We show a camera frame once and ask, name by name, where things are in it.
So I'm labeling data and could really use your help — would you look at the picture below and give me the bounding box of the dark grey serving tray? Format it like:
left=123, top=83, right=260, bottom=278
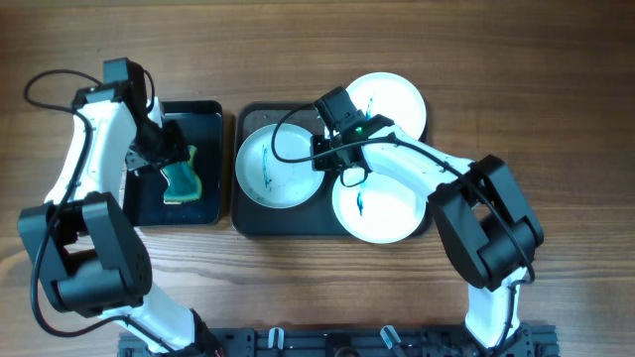
left=230, top=102, right=349, bottom=239

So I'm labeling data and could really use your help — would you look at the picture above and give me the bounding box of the green yellow sponge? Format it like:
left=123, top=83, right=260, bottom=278
left=161, top=145, right=202, bottom=204

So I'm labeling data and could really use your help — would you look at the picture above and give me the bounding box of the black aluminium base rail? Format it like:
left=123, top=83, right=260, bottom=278
left=116, top=323, right=561, bottom=357

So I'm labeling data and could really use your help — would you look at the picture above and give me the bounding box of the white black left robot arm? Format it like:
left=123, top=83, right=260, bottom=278
left=18, top=78, right=223, bottom=356

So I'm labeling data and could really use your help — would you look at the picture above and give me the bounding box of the white plate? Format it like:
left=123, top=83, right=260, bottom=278
left=331, top=169, right=427, bottom=244
left=343, top=72, right=428, bottom=142
left=235, top=124, right=324, bottom=208

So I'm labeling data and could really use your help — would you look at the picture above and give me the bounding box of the black water tub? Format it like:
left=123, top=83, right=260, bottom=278
left=122, top=100, right=223, bottom=227

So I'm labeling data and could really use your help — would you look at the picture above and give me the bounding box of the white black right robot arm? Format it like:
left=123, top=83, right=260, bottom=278
left=312, top=114, right=544, bottom=356

